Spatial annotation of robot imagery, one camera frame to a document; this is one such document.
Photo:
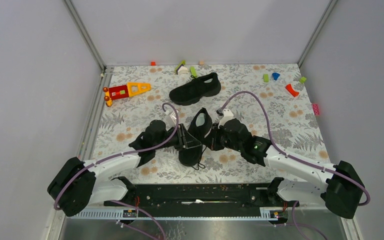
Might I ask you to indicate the red arch block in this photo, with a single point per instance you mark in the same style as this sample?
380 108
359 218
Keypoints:
291 90

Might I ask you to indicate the lime green corner block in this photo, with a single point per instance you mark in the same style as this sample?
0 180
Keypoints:
302 80

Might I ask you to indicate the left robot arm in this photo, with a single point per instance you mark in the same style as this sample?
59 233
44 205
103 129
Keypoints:
79 184

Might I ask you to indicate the green small block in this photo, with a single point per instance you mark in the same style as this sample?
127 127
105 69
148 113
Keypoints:
266 78

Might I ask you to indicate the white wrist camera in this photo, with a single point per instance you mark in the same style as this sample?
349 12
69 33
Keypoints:
171 117
225 115

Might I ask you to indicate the lime green long brick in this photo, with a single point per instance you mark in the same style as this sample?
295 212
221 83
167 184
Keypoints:
193 72

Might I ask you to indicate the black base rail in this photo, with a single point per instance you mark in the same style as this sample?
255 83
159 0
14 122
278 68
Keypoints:
221 200

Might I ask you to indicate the red yellow toy rocket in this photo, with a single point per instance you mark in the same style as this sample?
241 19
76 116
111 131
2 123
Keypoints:
127 90

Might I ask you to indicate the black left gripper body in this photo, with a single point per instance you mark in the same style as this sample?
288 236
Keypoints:
182 143

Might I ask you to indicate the green purple white block stack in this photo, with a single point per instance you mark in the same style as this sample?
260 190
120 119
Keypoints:
181 68

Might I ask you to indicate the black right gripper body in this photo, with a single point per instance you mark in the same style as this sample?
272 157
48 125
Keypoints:
223 141

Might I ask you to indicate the black sneaker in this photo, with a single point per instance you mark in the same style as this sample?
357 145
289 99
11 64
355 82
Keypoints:
199 128
191 92

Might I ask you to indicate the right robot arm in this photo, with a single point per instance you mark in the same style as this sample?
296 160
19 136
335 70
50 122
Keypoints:
337 186

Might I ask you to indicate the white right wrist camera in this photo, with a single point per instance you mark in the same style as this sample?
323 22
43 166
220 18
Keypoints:
225 115

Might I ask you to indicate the floral patterned mat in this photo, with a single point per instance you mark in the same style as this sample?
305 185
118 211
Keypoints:
266 108

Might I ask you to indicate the pink brick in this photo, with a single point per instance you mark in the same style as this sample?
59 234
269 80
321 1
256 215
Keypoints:
316 109

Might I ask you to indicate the blue toy piece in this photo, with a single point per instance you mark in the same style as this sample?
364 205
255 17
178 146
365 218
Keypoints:
275 76

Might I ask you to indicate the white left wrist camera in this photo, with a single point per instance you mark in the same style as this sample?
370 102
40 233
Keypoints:
171 117

